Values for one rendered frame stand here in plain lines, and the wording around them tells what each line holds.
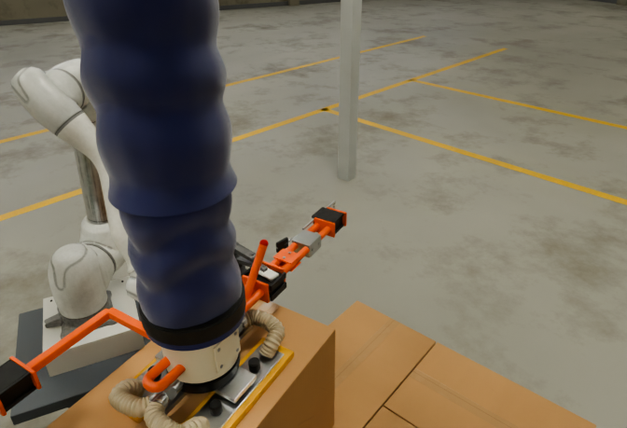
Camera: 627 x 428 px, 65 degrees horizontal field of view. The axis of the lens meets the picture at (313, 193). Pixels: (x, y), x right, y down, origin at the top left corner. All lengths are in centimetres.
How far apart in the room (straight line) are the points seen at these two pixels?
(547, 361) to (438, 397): 117
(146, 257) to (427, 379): 131
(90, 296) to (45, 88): 68
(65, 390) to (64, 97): 92
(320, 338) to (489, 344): 176
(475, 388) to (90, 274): 140
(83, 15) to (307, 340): 94
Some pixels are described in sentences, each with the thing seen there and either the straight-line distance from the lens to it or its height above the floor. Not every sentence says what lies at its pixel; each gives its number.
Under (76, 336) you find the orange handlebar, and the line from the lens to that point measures 131.
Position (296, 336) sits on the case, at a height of 107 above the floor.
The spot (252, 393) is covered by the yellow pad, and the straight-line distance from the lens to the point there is 124.
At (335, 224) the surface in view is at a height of 121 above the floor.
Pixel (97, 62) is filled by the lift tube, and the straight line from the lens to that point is 82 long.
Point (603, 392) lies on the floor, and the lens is 300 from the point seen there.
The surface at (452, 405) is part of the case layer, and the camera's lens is 196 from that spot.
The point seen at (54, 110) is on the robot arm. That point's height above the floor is 161.
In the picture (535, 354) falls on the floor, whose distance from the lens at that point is 304.
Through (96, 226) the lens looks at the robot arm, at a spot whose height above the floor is 113.
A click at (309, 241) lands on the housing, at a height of 122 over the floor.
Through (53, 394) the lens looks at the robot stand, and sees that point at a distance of 186.
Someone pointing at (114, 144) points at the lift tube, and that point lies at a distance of 86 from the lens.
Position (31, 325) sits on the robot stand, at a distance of 215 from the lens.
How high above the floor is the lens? 203
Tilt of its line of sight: 28 degrees down
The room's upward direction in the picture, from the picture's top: 1 degrees counter-clockwise
